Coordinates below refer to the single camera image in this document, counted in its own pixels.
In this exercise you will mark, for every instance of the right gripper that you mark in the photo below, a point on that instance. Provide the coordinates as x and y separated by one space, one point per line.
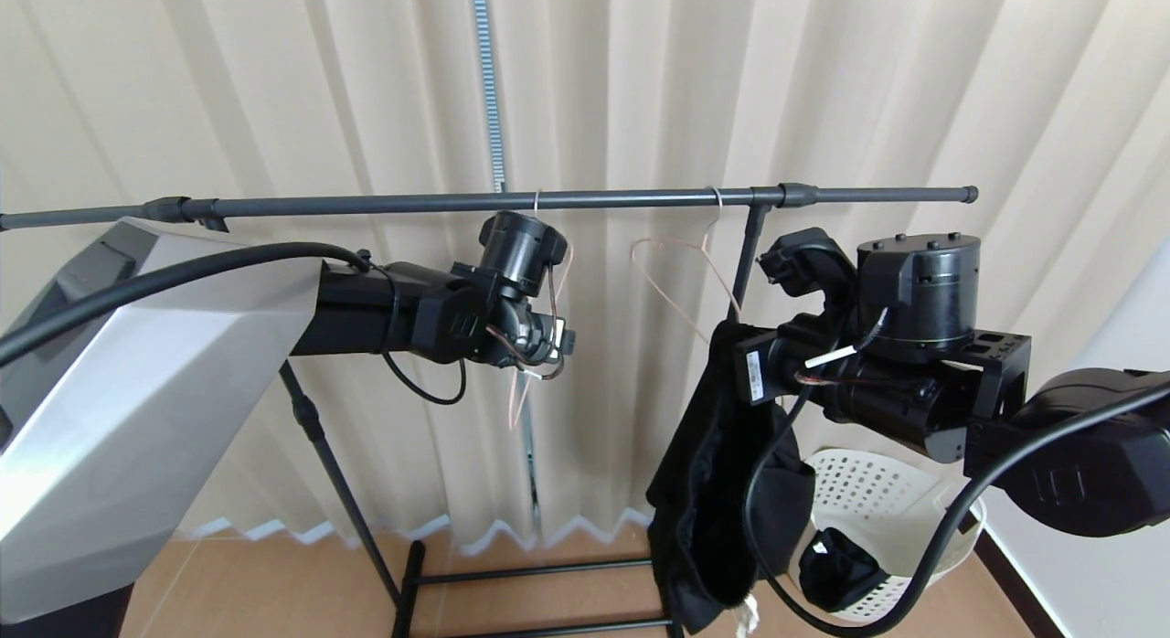
877 400

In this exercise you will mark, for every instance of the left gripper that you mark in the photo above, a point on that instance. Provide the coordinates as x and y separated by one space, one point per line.
535 341

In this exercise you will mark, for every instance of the pink clothes hanger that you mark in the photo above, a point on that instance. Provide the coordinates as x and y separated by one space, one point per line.
665 291
514 400

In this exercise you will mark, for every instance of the black shorts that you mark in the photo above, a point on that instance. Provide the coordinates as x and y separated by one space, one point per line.
722 492

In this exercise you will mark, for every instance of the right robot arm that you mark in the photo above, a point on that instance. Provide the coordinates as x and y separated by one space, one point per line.
914 291

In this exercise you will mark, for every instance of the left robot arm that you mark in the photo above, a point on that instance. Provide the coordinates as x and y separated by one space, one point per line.
137 391

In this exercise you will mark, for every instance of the white laundry basket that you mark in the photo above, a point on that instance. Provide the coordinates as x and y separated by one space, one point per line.
877 492

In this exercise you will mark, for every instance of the black clothes rack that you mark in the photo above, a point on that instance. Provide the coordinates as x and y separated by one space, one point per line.
366 203

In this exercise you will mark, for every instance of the black garment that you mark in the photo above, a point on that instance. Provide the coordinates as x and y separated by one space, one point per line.
836 574

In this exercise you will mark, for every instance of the beige curtain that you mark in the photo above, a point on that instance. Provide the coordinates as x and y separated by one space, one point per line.
914 90

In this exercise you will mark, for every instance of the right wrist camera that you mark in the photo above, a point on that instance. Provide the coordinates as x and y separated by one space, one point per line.
804 259

